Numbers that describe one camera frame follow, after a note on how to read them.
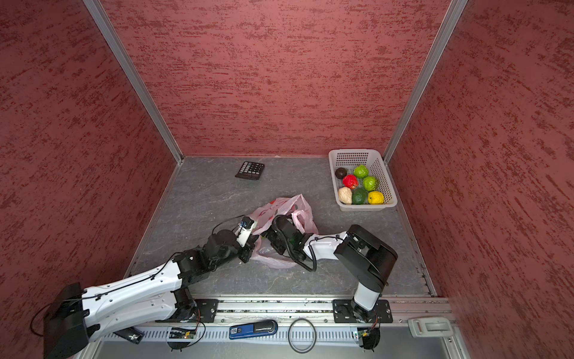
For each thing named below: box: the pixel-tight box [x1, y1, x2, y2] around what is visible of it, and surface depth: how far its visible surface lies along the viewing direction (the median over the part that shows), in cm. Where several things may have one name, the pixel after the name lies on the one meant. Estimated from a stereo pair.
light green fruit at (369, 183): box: [362, 175, 376, 192], surface depth 105 cm
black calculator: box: [234, 160, 266, 181], surface depth 116 cm
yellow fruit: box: [367, 190, 385, 205], surface depth 101 cm
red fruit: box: [342, 174, 359, 190], surface depth 106 cm
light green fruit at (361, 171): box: [353, 164, 369, 179], surface depth 111 cm
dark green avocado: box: [352, 187, 367, 205], surface depth 101 cm
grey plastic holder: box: [408, 317, 455, 339], surface depth 71 cm
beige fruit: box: [337, 186, 353, 205], surface depth 102 cm
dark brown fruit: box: [334, 167, 347, 180], surface depth 112 cm
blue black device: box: [228, 319, 279, 340], surface depth 70 cm
